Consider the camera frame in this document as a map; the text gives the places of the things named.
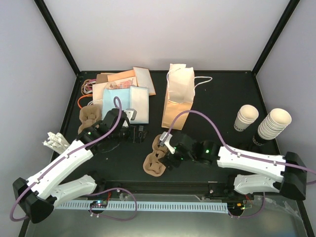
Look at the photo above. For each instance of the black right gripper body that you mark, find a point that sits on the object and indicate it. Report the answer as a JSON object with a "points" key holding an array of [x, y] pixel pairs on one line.
{"points": [[176, 163]]}

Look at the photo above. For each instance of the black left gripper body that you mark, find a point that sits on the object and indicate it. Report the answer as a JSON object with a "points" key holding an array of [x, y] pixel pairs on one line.
{"points": [[132, 137]]}

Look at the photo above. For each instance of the brown pulp cup carrier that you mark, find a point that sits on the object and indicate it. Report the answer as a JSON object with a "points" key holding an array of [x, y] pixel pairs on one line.
{"points": [[152, 165]]}

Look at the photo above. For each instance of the brown paper takeout bag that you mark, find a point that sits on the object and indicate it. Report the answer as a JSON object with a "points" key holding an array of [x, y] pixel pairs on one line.
{"points": [[180, 91]]}

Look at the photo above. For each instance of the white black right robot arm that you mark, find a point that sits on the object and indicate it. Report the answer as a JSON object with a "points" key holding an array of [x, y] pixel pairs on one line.
{"points": [[266, 173]]}

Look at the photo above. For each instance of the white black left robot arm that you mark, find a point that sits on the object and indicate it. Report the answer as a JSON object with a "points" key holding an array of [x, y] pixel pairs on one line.
{"points": [[41, 193]]}

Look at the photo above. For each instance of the brown white flat paper bag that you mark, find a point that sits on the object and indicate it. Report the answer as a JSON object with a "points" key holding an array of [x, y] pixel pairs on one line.
{"points": [[144, 79]]}

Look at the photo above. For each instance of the short white cup stack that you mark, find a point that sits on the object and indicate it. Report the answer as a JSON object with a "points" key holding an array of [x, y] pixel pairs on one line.
{"points": [[245, 117]]}

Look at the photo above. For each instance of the tall white cup stack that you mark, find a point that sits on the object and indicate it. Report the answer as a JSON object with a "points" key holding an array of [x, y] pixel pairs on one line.
{"points": [[272, 126]]}

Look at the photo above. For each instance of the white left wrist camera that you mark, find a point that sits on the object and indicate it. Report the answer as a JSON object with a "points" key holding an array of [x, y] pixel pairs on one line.
{"points": [[131, 114]]}

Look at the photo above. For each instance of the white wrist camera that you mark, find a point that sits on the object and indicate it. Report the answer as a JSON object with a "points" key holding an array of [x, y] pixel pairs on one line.
{"points": [[164, 141], [131, 114]]}

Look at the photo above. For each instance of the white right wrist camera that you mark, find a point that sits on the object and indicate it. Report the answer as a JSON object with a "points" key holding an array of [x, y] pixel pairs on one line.
{"points": [[164, 141]]}

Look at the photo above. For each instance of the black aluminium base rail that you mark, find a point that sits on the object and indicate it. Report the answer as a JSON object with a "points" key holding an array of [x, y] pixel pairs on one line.
{"points": [[214, 190]]}

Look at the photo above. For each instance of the light blue cable duct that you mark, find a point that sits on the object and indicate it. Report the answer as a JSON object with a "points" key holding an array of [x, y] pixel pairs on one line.
{"points": [[161, 206]]}

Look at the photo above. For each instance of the bundle of bag handles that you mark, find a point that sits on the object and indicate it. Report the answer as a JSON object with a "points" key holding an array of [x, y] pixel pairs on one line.
{"points": [[86, 90]]}

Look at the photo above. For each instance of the black enclosure frame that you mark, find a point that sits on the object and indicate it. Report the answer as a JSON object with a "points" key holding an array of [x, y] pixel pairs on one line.
{"points": [[291, 6]]}

